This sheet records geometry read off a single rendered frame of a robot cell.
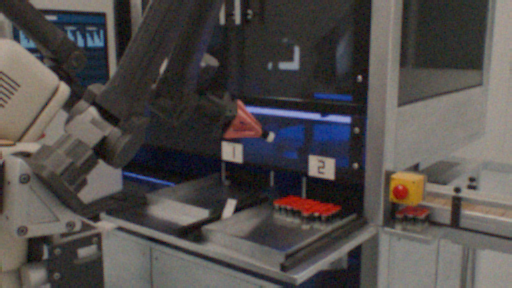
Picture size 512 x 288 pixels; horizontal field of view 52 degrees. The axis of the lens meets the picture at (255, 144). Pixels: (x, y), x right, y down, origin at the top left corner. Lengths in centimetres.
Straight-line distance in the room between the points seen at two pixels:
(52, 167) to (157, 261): 139
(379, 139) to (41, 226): 92
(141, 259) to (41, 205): 144
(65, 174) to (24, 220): 8
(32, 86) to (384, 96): 88
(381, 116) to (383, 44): 19
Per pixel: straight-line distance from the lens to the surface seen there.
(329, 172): 154
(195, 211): 153
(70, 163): 80
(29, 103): 93
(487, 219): 151
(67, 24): 188
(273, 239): 137
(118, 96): 83
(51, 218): 83
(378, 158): 146
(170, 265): 210
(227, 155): 175
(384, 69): 142
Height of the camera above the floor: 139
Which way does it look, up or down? 11 degrees down
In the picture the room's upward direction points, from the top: straight up
